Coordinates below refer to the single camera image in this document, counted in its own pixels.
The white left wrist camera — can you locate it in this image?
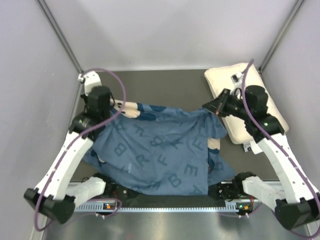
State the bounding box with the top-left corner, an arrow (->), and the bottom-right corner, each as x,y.
77,70 -> 102,96

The cream white pillow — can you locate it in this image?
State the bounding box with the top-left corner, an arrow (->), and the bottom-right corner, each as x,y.
203,63 -> 289,144

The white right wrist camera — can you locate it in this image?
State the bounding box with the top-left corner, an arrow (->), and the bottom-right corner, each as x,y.
231,72 -> 244,94

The slotted grey cable duct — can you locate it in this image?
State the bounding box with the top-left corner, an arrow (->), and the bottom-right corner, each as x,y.
74,201 -> 253,213

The blue cartoon print pillowcase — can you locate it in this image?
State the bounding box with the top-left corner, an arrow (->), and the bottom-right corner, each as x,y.
83,100 -> 235,196

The left aluminium frame post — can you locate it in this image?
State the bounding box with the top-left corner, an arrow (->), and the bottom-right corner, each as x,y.
36,0 -> 83,74

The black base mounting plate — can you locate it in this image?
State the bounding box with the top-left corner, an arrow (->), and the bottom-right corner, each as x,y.
103,182 -> 254,207

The white pillow care label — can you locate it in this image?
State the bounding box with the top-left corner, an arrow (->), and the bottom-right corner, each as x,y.
243,140 -> 263,155

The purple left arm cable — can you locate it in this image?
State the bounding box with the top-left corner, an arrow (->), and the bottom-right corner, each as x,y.
33,68 -> 127,232

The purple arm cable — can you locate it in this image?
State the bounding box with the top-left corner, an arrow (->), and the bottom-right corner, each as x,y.
241,58 -> 320,237
33,68 -> 127,232

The right aluminium frame post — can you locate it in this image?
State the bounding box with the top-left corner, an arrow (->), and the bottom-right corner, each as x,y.
257,0 -> 306,75

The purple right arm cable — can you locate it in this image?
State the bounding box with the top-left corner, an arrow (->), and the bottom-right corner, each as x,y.
241,58 -> 320,237

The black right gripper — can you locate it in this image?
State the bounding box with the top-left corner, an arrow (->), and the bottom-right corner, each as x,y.
202,88 -> 252,121

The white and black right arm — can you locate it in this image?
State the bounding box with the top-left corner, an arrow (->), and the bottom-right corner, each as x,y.
203,85 -> 320,230

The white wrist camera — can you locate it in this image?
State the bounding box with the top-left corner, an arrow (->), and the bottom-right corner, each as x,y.
77,70 -> 102,96
231,72 -> 244,94

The aluminium frame post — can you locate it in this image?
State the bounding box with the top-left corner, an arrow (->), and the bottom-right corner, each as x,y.
257,0 -> 306,75
36,0 -> 83,74

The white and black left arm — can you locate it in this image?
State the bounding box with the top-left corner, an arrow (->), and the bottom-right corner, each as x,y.
23,86 -> 114,224

